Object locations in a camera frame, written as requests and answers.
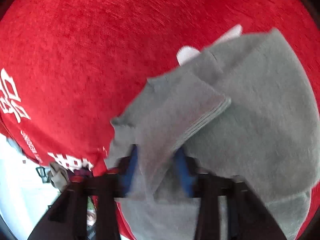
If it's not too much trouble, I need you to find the red blanket with white print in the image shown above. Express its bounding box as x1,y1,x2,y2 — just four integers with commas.
0,0,320,240

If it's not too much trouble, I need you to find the grey beige cloth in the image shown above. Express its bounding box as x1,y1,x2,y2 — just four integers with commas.
48,162,70,192

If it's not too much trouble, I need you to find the grey knit sweater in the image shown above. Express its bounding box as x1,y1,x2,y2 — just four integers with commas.
106,29,319,239

